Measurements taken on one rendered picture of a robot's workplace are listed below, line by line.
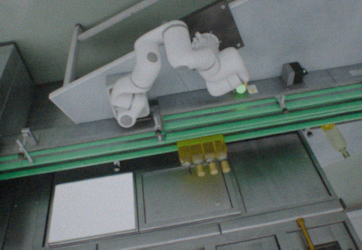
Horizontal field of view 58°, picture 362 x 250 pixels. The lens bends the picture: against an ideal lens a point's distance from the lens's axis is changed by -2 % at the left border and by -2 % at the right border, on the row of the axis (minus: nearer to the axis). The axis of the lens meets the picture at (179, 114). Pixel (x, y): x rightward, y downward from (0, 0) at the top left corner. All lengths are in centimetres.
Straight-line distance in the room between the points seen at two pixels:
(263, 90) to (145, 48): 78
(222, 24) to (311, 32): 46
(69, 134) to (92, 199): 35
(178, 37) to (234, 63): 23
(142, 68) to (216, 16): 50
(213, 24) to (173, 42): 45
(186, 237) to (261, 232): 33
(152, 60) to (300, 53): 90
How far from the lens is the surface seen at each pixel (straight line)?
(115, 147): 167
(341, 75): 188
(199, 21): 146
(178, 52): 104
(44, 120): 227
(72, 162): 179
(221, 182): 167
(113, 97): 128
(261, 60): 170
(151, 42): 113
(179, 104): 164
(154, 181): 170
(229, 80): 128
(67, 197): 178
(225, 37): 154
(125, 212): 164
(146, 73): 110
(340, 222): 171
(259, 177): 174
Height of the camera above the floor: 204
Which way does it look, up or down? 45 degrees down
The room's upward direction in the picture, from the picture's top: 168 degrees clockwise
